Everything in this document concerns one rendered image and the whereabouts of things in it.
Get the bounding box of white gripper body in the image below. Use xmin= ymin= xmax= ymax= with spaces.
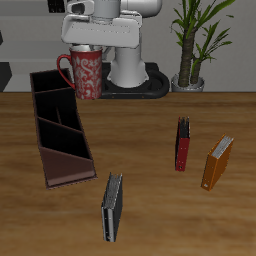
xmin=60 ymin=14 xmax=144 ymax=49

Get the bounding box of red patterned mug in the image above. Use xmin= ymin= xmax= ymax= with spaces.
xmin=56 ymin=45 xmax=104 ymax=101

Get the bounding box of dark brown desk caddy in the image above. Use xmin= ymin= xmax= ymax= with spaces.
xmin=29 ymin=68 xmax=99 ymax=191

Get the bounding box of green pot plant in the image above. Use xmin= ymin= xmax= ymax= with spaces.
xmin=169 ymin=0 xmax=237 ymax=94

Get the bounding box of red book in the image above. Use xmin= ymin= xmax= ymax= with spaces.
xmin=174 ymin=115 xmax=192 ymax=173

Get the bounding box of orange book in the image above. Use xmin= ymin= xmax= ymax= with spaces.
xmin=200 ymin=133 xmax=235 ymax=192

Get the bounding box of black book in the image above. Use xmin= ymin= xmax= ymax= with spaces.
xmin=100 ymin=171 xmax=124 ymax=243

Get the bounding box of flat black base plate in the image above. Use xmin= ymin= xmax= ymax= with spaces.
xmin=99 ymin=61 xmax=171 ymax=100

